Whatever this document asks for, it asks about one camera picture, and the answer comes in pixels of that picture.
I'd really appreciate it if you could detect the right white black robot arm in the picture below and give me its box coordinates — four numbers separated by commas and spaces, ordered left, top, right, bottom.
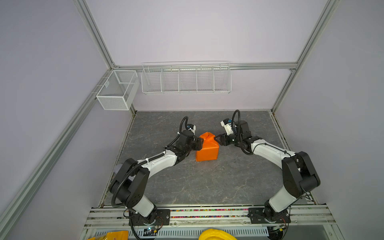
215, 110, 321, 223

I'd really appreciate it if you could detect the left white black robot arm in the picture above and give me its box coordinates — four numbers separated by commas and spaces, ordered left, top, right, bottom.
109, 116, 204, 224

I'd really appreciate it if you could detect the grey cloth at left edge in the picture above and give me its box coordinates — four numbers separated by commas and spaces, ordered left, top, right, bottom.
114, 163, 123, 175

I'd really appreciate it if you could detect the white mesh square basket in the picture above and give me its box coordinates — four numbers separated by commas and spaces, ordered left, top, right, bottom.
96, 70, 140, 111

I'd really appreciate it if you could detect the yellow hard hat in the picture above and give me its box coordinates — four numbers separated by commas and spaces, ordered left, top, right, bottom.
199, 229, 237, 240

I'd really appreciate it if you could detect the yellow plastic bag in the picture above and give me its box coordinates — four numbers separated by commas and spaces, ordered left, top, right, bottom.
88, 231, 129, 240

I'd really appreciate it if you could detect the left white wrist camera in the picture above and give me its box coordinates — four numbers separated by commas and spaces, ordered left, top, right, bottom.
186, 124, 197, 134

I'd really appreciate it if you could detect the long white wire basket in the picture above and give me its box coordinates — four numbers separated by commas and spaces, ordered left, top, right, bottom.
141, 61, 232, 94

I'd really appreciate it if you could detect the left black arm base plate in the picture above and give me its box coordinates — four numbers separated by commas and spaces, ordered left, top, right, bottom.
129, 209, 171, 226

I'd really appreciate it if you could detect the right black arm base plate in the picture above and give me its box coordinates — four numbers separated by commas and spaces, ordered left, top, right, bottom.
247, 208, 291, 224

